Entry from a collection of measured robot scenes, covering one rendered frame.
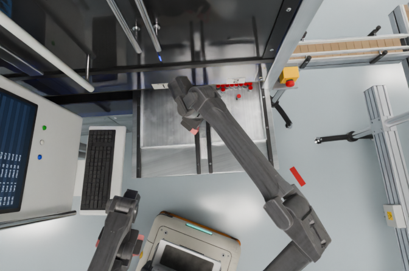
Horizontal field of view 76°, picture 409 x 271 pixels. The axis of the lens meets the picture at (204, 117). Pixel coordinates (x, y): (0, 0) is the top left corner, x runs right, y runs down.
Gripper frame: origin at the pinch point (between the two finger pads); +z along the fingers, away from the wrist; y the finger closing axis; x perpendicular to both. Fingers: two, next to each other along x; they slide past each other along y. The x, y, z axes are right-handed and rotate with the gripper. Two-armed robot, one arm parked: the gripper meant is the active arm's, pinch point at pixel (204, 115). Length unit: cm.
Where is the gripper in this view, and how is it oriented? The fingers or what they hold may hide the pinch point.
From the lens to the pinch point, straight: 96.4
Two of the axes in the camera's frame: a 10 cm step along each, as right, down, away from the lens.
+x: 7.4, 6.0, -3.1
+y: -6.0, 7.9, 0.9
